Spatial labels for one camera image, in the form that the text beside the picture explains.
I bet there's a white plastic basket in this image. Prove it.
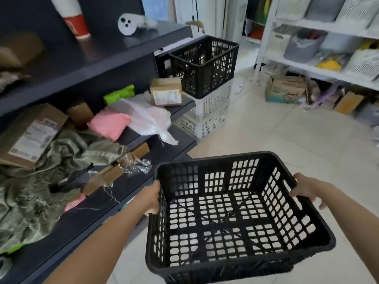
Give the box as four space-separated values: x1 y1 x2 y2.
177 108 229 140
182 79 235 121

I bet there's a black plastic basket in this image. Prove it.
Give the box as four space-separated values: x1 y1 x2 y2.
169 35 240 99
145 151 337 284

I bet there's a person's right forearm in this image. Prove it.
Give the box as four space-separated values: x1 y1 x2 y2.
319 181 379 281

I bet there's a taped cardboard box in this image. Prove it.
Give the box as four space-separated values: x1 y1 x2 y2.
149 77 183 107

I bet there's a brown floor cardboard box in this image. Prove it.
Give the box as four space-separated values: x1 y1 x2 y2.
334 91 365 115

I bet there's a clear crinkled plastic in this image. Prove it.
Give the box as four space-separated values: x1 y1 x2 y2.
118 155 153 176

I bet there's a person's left forearm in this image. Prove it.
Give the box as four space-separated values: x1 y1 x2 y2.
43 198 148 284

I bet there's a white shelf rack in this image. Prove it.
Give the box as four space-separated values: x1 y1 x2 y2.
253 0 379 92

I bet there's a dark blue metal shelf rack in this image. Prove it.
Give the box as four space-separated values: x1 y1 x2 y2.
0 0 208 284

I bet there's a small pink packet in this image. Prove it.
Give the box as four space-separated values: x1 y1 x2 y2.
64 193 87 212

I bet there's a person's right hand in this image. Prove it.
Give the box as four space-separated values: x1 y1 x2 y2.
289 173 328 210

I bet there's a labelled brown cardboard box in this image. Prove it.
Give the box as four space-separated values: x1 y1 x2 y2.
0 103 69 170

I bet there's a pink soft packet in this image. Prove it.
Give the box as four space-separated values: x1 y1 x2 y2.
86 110 132 142

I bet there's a small brown cardboard box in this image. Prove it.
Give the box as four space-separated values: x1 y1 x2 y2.
127 142 151 160
81 164 125 196

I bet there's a plain brown cardboard box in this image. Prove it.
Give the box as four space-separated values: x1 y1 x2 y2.
66 102 95 127

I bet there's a white red paper tube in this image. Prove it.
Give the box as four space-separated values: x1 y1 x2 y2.
49 0 91 39

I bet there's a camouflage cloth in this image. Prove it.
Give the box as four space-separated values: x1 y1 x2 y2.
0 130 128 253

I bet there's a white round controller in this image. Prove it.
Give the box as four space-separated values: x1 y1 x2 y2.
117 13 159 36

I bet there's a printed carton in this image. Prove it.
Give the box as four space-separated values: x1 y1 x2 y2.
265 75 310 105

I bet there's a person's left hand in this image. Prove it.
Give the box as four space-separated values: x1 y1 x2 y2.
135 180 161 216

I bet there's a lime green packet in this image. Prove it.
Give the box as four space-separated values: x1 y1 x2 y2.
103 84 135 105

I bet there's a white plastic bag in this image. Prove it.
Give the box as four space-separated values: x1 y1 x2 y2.
108 91 179 146

